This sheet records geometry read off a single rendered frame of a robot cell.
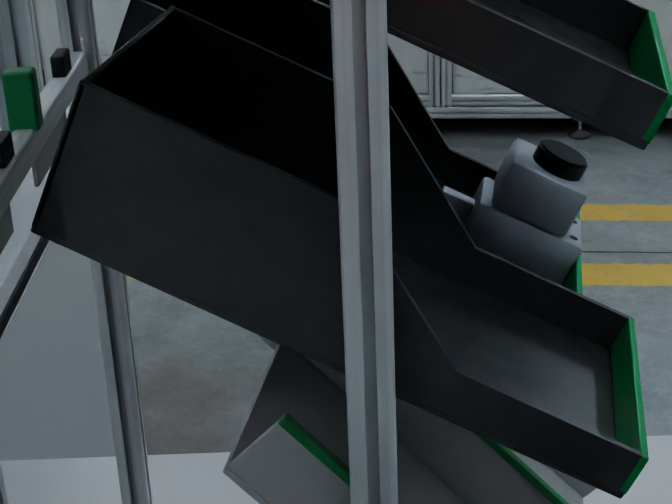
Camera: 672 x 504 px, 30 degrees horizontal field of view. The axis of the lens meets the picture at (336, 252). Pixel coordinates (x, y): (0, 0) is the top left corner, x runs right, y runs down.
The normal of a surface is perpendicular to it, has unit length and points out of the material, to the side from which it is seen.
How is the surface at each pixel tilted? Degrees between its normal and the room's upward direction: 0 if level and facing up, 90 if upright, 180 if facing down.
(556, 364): 25
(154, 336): 0
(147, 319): 0
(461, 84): 90
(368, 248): 90
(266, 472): 90
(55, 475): 0
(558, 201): 90
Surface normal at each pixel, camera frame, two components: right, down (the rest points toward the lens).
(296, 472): -0.17, 0.41
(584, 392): 0.38, -0.81
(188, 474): -0.04, -0.91
